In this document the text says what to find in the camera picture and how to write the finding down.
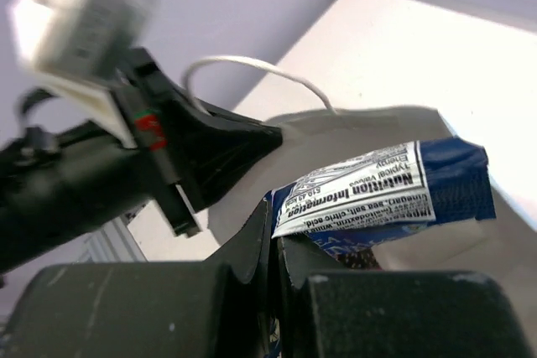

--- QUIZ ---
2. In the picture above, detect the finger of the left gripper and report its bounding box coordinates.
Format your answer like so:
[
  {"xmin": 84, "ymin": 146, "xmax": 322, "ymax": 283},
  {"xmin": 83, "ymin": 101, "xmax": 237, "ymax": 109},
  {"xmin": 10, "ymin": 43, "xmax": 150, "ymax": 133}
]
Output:
[{"xmin": 167, "ymin": 86, "xmax": 283, "ymax": 211}]

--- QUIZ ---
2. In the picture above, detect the dark blue snack bar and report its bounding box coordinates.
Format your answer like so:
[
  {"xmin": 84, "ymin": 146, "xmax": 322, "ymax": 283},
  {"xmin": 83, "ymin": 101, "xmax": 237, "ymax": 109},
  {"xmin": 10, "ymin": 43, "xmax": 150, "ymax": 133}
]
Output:
[{"xmin": 266, "ymin": 137, "xmax": 496, "ymax": 269}]

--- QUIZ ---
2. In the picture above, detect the aluminium front rail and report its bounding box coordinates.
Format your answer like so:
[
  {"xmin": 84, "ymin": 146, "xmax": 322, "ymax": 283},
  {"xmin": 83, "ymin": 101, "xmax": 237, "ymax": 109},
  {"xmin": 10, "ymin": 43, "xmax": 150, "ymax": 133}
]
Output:
[{"xmin": 78, "ymin": 204, "xmax": 146, "ymax": 262}]

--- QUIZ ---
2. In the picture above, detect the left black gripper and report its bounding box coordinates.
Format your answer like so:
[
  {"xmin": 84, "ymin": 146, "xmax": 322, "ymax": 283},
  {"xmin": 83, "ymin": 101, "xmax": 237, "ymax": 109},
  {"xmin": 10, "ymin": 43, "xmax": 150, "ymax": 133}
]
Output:
[{"xmin": 1, "ymin": 48, "xmax": 198, "ymax": 272}]

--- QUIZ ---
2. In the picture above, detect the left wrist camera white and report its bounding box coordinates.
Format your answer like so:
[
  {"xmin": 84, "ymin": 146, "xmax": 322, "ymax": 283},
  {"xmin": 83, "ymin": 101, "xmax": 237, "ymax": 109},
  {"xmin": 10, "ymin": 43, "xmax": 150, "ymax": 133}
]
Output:
[{"xmin": 8, "ymin": 0, "xmax": 157, "ymax": 148}]

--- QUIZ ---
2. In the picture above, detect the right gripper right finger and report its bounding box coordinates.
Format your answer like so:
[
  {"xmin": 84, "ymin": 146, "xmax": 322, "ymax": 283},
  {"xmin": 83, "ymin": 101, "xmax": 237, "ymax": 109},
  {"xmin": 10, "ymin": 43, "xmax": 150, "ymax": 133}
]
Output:
[{"xmin": 277, "ymin": 236, "xmax": 533, "ymax": 357}]

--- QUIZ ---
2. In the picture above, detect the light blue paper bag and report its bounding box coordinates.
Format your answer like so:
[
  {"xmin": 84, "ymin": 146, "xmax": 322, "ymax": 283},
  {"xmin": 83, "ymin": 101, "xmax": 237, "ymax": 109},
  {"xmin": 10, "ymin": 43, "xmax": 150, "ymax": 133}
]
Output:
[{"xmin": 180, "ymin": 54, "xmax": 537, "ymax": 275}]

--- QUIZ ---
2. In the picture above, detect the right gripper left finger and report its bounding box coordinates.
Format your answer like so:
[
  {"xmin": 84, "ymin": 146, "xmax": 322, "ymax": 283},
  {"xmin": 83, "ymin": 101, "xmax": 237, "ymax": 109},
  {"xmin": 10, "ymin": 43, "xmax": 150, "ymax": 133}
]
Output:
[{"xmin": 1, "ymin": 201, "xmax": 272, "ymax": 357}]

